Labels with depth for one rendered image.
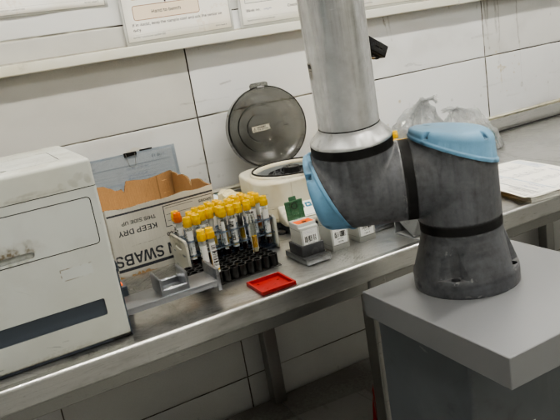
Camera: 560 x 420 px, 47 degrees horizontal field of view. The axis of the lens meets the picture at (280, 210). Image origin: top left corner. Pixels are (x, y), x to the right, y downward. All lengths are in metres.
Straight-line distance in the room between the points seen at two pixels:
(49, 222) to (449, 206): 0.58
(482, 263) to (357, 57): 0.32
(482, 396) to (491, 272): 0.17
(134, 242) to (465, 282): 0.72
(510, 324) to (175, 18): 1.19
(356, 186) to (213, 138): 0.94
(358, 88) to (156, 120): 0.93
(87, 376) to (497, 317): 0.61
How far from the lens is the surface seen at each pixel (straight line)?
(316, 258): 1.23
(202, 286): 1.12
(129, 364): 1.06
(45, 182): 1.01
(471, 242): 0.91
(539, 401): 1.02
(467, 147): 0.88
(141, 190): 1.64
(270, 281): 1.18
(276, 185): 1.46
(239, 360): 1.94
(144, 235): 1.36
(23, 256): 1.03
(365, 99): 0.86
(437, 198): 0.89
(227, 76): 1.77
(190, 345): 1.08
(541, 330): 0.83
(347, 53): 0.84
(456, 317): 0.87
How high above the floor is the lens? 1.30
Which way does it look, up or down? 15 degrees down
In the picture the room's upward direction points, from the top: 10 degrees counter-clockwise
